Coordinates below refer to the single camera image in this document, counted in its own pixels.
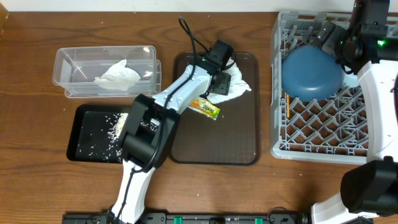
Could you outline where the white napkin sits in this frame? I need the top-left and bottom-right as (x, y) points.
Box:
(94, 59), (141, 91)
(206, 59), (251, 105)

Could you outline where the dark blue plate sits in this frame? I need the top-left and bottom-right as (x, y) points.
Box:
(281, 45), (344, 102)

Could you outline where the yellow snack wrapper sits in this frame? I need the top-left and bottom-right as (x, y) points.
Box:
(188, 97), (220, 120)

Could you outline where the wooden chopstick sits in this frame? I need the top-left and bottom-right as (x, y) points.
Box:
(286, 94), (290, 119)

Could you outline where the clear plastic bin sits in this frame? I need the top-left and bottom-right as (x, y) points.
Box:
(52, 45), (162, 98)

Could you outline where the black waste tray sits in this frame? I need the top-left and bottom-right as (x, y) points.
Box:
(67, 105), (132, 164)

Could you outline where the grey dishwasher rack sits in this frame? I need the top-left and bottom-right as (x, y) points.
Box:
(269, 11), (398, 166)

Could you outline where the pile of rice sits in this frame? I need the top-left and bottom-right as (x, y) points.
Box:
(76, 111), (159, 162)

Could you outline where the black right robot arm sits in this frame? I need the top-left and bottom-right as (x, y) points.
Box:
(308, 0), (397, 223)

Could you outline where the brown serving tray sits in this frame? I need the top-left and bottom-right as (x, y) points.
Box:
(170, 52), (261, 166)

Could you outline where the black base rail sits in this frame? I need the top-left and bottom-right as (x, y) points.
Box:
(62, 211), (310, 224)

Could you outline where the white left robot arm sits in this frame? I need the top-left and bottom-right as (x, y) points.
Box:
(109, 55), (234, 223)

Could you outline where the light blue bowl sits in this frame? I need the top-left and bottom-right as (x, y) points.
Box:
(341, 73), (359, 88)

